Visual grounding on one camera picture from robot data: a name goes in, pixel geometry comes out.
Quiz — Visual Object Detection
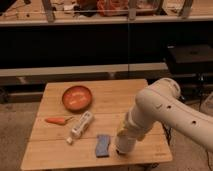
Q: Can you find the black cable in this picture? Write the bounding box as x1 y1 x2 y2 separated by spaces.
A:
162 121 173 146

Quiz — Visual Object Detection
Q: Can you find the orange toy carrot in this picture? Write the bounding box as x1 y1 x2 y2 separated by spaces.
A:
45 117 73 125

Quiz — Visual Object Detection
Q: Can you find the white plastic bottle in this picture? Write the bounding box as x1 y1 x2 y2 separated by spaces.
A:
66 111 94 145

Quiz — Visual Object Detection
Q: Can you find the orange ceramic bowl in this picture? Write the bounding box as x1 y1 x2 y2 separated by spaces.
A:
62 85 93 111

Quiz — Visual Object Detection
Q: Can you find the black box on shelf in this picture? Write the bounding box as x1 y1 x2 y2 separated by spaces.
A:
166 44 213 74

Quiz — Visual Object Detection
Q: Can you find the metal shelf rack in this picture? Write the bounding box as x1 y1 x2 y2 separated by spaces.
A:
0 0 213 85

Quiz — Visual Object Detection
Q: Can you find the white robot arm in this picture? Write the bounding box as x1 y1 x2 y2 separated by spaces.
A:
115 78 213 154

